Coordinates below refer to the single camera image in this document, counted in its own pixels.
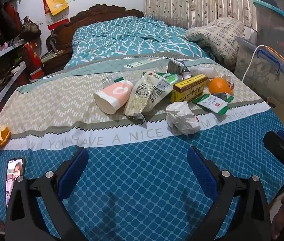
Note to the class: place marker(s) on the white snack packet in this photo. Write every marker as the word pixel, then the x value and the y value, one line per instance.
pixel 144 93

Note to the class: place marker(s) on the smartphone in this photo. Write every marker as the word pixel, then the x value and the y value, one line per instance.
pixel 14 170

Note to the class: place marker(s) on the clear storage box teal lid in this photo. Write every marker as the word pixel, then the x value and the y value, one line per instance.
pixel 277 25

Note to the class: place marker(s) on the wooden nightstand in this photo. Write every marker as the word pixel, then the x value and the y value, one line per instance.
pixel 55 64

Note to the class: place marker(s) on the orange fruit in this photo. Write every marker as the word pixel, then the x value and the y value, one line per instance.
pixel 218 85

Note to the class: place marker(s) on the grey wall shelf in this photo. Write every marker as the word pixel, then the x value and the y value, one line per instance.
pixel 4 55

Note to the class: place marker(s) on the clear storage box orange lid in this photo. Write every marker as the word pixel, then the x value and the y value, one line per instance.
pixel 262 75

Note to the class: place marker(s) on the green white sachet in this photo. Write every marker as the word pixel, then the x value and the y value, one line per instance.
pixel 212 104

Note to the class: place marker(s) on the teal patterned quilt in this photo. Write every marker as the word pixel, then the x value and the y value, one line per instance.
pixel 121 35

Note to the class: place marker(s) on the white tissue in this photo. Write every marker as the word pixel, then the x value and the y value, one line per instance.
pixel 182 118

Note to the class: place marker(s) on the leaf print curtain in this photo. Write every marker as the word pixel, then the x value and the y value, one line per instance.
pixel 194 0

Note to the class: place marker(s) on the yellow medicine box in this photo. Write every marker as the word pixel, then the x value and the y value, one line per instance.
pixel 187 90

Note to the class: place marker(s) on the crushed green can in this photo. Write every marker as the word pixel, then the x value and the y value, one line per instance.
pixel 172 78

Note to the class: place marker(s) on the red wall calendar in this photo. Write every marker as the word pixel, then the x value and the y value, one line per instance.
pixel 56 7

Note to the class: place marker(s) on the pink paper cup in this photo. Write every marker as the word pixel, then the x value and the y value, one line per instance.
pixel 114 93

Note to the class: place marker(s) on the clear plastic bottle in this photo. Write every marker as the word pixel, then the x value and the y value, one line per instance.
pixel 142 64

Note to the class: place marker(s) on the white mug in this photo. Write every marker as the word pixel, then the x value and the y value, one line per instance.
pixel 250 34

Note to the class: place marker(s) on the small red white wrapper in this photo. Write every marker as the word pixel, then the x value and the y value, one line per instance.
pixel 230 84

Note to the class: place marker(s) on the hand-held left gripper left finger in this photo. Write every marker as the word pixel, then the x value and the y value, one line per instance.
pixel 73 170

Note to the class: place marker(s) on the printed bed sheet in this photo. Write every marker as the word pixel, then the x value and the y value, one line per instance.
pixel 56 100

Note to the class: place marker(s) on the brown handbag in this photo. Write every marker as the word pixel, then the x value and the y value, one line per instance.
pixel 30 29

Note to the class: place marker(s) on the red gift box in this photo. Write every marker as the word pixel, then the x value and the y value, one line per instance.
pixel 33 60

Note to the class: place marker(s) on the beige checked cushion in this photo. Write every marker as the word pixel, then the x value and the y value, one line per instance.
pixel 219 35

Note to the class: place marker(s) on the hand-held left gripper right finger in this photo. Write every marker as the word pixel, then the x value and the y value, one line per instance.
pixel 199 170

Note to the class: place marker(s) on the carved wooden headboard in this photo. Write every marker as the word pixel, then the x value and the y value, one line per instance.
pixel 64 30

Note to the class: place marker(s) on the round cardboard fan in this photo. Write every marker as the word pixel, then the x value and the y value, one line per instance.
pixel 281 115

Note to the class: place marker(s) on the silver foil packet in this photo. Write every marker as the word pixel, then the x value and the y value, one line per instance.
pixel 174 66

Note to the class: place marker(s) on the white lotion tube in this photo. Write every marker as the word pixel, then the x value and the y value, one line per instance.
pixel 204 70

